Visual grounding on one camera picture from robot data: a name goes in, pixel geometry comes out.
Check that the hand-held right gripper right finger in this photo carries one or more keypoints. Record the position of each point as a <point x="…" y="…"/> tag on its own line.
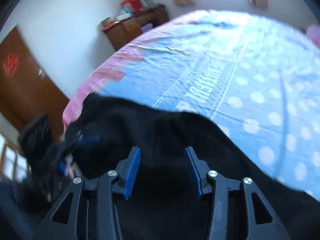
<point x="194" y="172"/>

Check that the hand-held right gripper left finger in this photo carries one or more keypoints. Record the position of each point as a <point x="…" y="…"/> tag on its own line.
<point x="131" y="172"/>

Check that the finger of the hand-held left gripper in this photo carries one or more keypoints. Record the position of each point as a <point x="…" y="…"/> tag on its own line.
<point x="87" y="140"/>

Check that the black pants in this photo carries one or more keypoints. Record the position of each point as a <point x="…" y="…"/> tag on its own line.
<point x="162" y="130"/>

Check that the brown wooden door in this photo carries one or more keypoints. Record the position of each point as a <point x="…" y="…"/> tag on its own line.
<point x="25" y="92"/>

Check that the red door decoration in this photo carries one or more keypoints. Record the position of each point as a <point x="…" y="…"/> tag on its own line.
<point x="11" y="64"/>

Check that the blue polka dot bedsheet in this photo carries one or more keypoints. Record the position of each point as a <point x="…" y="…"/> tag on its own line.
<point x="200" y="67"/>

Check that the wooden desk with clutter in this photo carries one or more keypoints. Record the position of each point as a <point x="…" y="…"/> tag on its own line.
<point x="130" y="30"/>

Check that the red bag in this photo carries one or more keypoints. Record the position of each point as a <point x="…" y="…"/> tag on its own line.
<point x="131" y="4"/>

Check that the pink folded blanket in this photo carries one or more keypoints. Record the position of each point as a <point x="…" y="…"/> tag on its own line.
<point x="314" y="33"/>

